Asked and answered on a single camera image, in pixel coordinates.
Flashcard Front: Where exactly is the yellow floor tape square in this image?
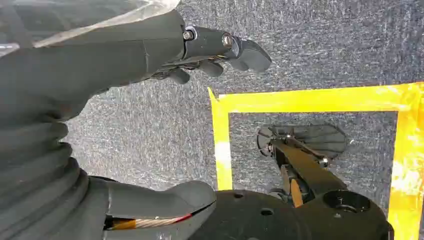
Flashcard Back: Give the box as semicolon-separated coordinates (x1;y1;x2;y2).
207;81;424;240

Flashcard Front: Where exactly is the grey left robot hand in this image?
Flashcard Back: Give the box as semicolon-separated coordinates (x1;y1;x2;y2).
0;9;273;240

